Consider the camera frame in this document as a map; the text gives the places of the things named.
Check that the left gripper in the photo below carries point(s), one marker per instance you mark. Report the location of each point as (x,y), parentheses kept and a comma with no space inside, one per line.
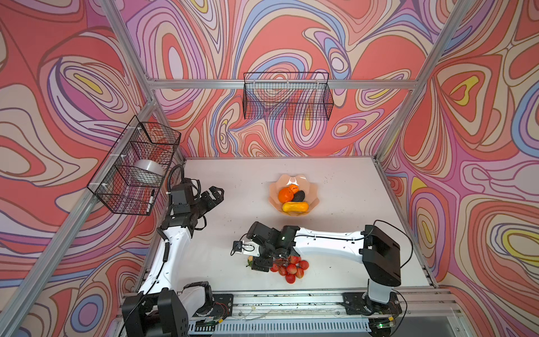
(217,197)

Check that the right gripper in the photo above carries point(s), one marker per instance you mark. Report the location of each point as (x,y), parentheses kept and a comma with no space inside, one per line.
(262,265)

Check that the red fake grape bunch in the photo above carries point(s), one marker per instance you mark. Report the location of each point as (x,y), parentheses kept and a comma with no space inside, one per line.
(291,268)

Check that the yellow fake banana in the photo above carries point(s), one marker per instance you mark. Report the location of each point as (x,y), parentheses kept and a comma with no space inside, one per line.
(295,207)

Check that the large orange fake tangerine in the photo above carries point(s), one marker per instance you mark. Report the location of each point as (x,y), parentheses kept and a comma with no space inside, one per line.
(285,195)

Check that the dark fake avocado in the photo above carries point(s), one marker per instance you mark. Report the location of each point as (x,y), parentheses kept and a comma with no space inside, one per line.
(299,196)

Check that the small orange fake fruit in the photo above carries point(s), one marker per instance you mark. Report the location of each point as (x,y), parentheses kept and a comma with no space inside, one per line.
(294,188)

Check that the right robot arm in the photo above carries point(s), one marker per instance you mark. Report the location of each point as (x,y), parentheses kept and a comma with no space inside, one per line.
(374,249)

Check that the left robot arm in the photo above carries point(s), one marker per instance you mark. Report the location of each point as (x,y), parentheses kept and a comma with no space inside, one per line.
(158,309)

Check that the pink scalloped fruit bowl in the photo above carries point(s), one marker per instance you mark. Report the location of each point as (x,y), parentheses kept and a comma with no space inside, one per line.
(310,189)

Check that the black marker pen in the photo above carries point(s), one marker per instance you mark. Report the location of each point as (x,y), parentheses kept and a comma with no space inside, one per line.
(150,202)

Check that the white tape roll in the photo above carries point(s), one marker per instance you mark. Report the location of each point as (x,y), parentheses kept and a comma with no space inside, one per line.
(147,172)

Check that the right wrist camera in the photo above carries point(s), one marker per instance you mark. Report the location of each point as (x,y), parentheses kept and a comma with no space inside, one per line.
(246,248)

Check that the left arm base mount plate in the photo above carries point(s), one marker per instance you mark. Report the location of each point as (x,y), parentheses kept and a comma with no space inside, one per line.
(221,308)

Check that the black wire basket left wall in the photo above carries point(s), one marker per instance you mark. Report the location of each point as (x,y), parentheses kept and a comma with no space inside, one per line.
(113,184)

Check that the black wire basket wall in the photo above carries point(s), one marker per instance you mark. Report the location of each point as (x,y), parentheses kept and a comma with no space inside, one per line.
(113,184)
(296,96)

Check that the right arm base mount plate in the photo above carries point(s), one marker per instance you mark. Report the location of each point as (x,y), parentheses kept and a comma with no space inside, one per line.
(359,303)

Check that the black wire basket back wall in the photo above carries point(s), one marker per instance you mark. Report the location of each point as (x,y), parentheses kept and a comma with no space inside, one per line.
(296,96)

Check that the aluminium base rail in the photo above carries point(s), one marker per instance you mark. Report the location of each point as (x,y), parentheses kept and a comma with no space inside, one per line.
(334,312)

